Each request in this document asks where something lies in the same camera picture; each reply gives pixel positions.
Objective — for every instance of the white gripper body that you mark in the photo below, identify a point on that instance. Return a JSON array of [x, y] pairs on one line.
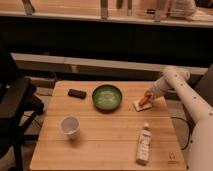
[[158, 88]]

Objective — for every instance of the red pepper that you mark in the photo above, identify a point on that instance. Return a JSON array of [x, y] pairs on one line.
[[144, 100]]

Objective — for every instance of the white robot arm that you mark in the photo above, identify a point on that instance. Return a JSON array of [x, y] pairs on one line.
[[200, 153]]

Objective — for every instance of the white sponge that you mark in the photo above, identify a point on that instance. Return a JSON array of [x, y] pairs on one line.
[[138, 107]]

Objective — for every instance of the green bowl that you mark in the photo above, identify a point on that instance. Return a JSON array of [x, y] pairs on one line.
[[107, 97]]

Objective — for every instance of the white bottle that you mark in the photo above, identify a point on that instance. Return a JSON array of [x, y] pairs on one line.
[[144, 143]]

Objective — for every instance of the black rectangular block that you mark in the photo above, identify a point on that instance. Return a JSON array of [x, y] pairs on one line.
[[77, 93]]

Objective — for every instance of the white plastic cup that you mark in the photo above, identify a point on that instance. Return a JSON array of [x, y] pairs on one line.
[[70, 126]]

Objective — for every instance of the black office chair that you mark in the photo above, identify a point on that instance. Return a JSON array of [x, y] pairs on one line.
[[18, 107]]

